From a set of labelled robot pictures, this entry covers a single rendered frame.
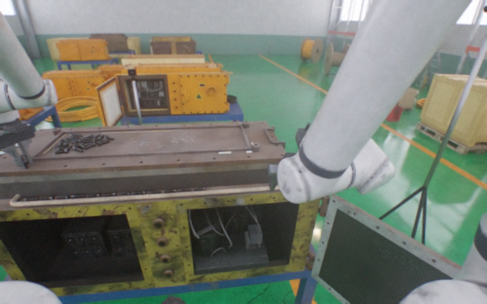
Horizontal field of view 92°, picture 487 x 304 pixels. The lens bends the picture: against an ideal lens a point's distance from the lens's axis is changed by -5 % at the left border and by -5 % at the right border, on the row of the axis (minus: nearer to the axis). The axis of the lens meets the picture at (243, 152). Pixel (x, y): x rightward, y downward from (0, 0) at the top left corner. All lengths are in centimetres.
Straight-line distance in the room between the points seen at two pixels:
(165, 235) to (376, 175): 95
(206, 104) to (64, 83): 465
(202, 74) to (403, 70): 339
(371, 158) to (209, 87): 319
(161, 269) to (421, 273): 112
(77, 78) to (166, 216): 653
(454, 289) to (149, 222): 104
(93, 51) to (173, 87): 664
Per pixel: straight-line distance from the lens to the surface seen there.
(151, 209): 113
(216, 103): 371
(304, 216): 126
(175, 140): 127
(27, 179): 131
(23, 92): 97
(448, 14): 32
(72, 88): 760
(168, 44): 947
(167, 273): 141
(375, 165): 54
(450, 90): 588
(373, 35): 32
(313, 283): 178
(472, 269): 47
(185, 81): 363
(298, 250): 143
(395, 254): 116
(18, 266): 159
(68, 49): 1037
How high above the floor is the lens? 190
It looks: 28 degrees down
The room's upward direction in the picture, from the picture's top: 2 degrees clockwise
